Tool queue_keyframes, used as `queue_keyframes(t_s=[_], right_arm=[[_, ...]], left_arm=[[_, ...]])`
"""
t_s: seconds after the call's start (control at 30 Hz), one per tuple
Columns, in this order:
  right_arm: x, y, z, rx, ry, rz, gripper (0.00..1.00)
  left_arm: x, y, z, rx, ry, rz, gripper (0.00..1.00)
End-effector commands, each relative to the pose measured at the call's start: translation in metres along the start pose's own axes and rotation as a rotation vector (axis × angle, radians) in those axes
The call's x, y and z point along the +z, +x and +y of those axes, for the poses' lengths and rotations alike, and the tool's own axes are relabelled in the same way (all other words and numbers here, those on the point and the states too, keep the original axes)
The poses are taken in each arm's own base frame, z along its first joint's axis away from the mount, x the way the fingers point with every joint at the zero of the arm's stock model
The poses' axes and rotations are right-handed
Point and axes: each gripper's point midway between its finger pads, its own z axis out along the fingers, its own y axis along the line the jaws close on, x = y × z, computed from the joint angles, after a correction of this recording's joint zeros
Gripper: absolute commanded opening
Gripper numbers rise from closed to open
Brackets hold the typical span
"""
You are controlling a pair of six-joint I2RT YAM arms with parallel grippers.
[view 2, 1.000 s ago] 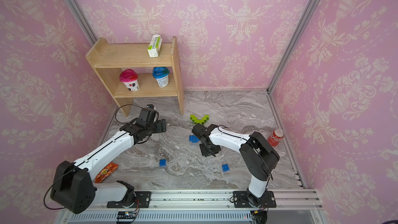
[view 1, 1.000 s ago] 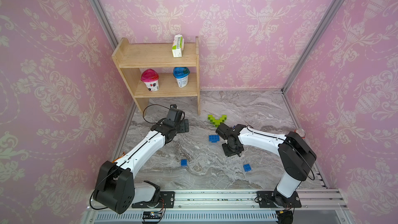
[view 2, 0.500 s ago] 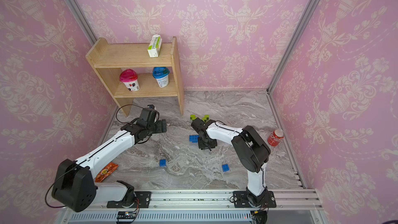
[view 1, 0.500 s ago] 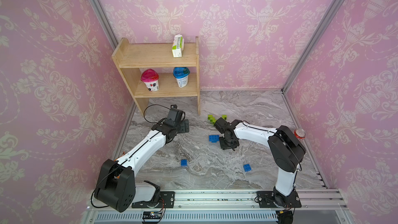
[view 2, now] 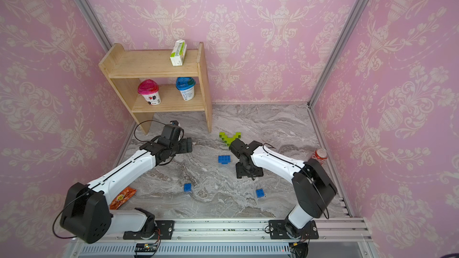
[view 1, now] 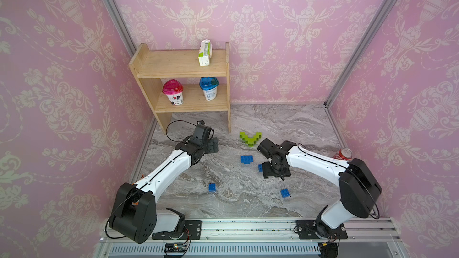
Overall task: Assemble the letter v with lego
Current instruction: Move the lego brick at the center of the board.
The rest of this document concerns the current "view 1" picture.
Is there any blue lid yogurt cup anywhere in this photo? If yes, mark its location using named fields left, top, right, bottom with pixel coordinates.
left=199, top=77, right=219, bottom=101

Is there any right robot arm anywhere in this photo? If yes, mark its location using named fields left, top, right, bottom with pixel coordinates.
left=258, top=139, right=382, bottom=240

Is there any red soda can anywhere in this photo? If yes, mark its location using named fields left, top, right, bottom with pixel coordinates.
left=333, top=148, right=353, bottom=161

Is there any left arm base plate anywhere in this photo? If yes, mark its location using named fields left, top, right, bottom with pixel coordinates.
left=151, top=220, right=202, bottom=240

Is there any green small lego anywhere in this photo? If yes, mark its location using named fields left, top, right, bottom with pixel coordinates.
left=253, top=132, right=262, bottom=140

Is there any pink lid yogurt cup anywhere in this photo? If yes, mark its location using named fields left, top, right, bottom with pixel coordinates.
left=162, top=80, right=184, bottom=106

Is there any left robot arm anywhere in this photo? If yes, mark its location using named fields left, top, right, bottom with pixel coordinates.
left=105, top=121, right=218, bottom=244

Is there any green lego pair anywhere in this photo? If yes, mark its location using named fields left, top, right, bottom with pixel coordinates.
left=239, top=132, right=252, bottom=146

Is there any wooden two-tier shelf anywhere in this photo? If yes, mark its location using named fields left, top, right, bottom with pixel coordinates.
left=129, top=42, right=231, bottom=132

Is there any green long lego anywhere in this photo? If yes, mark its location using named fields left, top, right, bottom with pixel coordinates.
left=246, top=138, right=258, bottom=147

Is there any green white carton box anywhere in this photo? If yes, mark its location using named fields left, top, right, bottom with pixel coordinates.
left=198, top=39, right=213, bottom=66

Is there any blue large lego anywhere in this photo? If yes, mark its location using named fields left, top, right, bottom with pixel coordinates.
left=240, top=155, right=254, bottom=165

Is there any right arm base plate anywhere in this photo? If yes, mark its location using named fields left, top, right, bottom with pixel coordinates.
left=293, top=220, right=348, bottom=241

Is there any aluminium front rail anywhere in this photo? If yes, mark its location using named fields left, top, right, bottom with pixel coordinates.
left=94, top=218, right=409, bottom=258

